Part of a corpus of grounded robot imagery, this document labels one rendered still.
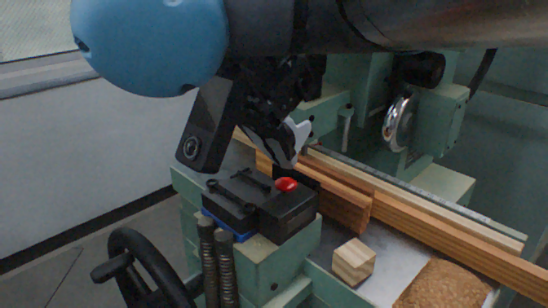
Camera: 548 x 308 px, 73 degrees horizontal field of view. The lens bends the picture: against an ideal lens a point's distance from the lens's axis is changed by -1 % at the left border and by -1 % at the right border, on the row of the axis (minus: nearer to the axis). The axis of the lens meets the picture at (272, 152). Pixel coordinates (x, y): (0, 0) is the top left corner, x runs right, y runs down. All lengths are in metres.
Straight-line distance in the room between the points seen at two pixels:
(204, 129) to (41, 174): 1.55
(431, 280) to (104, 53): 0.47
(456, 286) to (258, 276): 0.25
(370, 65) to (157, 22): 0.53
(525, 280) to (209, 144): 0.45
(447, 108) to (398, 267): 0.29
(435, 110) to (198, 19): 0.58
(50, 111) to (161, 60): 1.60
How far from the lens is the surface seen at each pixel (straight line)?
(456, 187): 0.98
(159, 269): 0.52
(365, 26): 0.18
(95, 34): 0.19
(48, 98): 1.77
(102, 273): 0.56
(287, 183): 0.50
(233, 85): 0.36
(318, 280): 0.58
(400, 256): 0.61
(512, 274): 0.61
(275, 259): 0.51
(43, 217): 1.99
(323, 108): 0.65
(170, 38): 0.19
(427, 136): 0.74
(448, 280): 0.56
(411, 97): 0.69
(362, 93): 0.70
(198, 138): 0.36
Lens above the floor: 1.31
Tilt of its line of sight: 30 degrees down
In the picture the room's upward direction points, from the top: straight up
